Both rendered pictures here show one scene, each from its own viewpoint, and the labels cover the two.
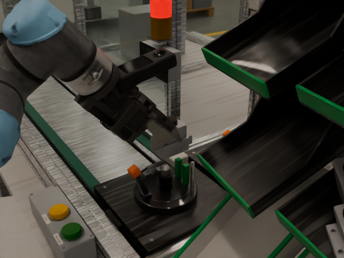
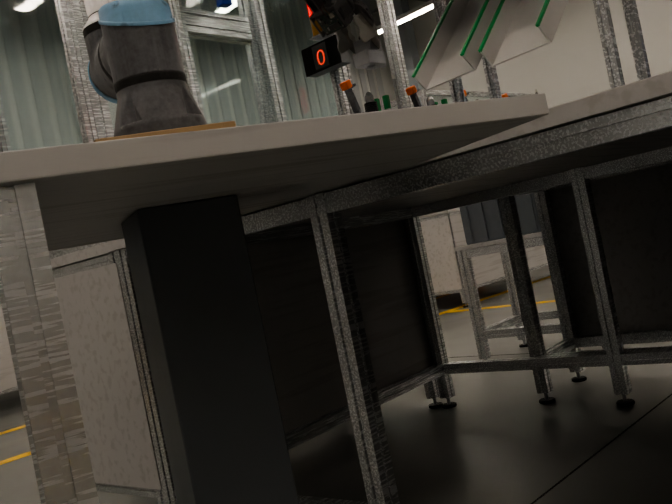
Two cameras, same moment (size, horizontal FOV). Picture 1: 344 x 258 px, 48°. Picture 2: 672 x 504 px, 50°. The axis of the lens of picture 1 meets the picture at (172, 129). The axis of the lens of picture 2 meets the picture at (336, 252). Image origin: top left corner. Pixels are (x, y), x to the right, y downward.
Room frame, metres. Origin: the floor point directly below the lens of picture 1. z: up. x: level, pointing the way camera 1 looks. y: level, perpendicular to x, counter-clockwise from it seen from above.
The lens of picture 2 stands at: (-0.86, 0.56, 0.71)
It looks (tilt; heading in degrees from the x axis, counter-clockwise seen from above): 0 degrees down; 346
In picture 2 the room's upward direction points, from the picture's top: 11 degrees counter-clockwise
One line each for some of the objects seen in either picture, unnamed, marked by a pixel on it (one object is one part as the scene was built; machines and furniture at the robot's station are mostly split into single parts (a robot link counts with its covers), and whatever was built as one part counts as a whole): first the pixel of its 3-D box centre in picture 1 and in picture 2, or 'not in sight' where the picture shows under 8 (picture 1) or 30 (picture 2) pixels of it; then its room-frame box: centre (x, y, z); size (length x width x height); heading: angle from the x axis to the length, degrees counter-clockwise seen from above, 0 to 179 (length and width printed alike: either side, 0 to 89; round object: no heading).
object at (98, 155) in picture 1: (114, 153); not in sight; (0.95, 0.16, 0.91); 0.84 x 0.28 x 0.10; 35
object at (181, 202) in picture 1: (165, 190); not in sight; (0.69, 0.01, 0.98); 0.14 x 0.14 x 0.02
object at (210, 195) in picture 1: (165, 197); not in sight; (0.69, 0.01, 0.96); 0.24 x 0.24 x 0.02; 35
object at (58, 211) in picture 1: (59, 213); not in sight; (0.64, 0.24, 0.96); 0.04 x 0.04 x 0.02
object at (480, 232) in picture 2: not in sight; (534, 208); (2.37, -1.32, 0.73); 0.62 x 0.42 x 0.23; 35
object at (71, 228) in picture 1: (71, 232); not in sight; (0.58, 0.20, 0.96); 0.04 x 0.04 x 0.02
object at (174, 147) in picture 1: (174, 133); (370, 51); (0.67, 0.00, 1.14); 0.08 x 0.04 x 0.07; 125
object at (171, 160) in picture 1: (176, 160); not in sight; (0.83, -0.01, 0.97); 0.05 x 0.05 x 0.04; 35
